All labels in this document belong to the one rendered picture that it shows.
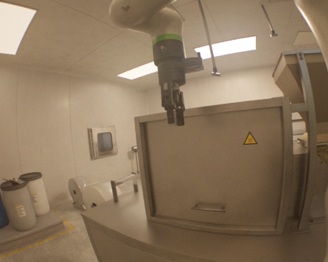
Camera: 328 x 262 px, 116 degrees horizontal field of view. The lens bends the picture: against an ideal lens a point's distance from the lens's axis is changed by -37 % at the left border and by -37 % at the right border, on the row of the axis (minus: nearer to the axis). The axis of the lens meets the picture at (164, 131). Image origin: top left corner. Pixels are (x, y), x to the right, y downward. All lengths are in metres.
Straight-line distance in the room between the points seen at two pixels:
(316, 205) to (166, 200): 0.72
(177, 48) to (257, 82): 4.23
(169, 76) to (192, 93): 4.42
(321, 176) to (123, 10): 0.89
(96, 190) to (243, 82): 4.20
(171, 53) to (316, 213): 0.86
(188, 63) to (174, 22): 0.14
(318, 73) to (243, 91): 3.90
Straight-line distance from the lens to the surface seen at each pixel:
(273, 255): 0.67
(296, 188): 0.77
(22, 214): 2.37
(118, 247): 0.95
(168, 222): 0.83
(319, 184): 0.81
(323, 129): 0.82
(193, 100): 4.79
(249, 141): 0.62
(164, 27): 0.47
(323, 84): 0.77
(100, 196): 1.35
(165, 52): 0.43
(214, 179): 0.67
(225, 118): 0.62
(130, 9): 0.40
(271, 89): 4.61
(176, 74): 0.42
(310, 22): 0.39
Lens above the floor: 1.27
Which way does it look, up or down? 1 degrees down
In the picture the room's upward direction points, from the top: 6 degrees counter-clockwise
